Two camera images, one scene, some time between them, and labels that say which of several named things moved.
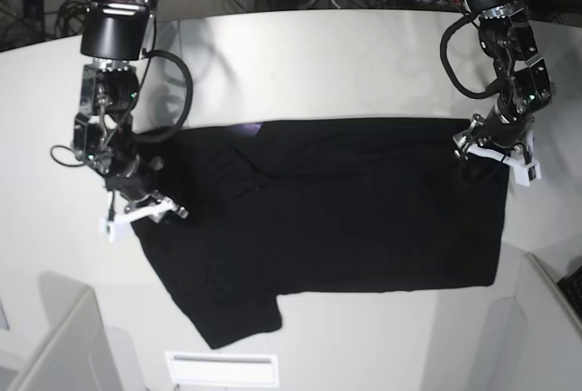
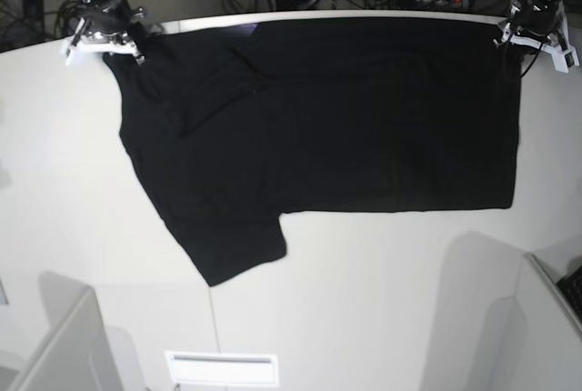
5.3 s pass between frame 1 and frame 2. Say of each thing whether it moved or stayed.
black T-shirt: moved
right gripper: moved
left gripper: moved
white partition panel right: stayed
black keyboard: stayed
